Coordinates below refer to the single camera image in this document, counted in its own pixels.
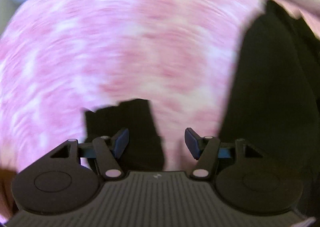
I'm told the pink floral blanket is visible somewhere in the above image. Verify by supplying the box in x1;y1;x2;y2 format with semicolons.
0;0;320;225

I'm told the black garment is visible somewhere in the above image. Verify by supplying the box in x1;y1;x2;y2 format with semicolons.
83;0;320;215

